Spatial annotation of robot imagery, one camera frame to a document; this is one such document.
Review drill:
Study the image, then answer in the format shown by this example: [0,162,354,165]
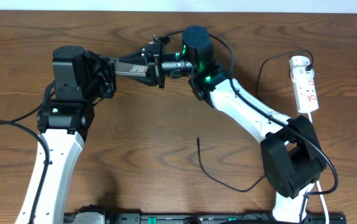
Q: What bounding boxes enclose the white power strip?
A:
[289,55,318,114]

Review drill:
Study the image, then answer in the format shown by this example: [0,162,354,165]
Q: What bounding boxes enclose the white power strip cord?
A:
[307,112,330,224]

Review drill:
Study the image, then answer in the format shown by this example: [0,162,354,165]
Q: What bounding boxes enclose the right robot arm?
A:
[115,26,329,223]

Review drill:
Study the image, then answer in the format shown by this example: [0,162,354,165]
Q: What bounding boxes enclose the black charging cable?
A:
[196,49,315,193]

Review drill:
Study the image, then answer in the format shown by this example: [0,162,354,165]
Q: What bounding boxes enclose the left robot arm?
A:
[16,46,116,223]

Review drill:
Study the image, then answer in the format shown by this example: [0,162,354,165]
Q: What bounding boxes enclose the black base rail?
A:
[63,205,346,224]

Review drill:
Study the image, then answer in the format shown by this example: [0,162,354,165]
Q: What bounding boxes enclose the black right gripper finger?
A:
[118,47,149,65]
[126,73,159,86]

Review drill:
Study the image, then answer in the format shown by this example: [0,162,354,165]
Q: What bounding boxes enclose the white charger adapter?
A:
[290,66,315,83]

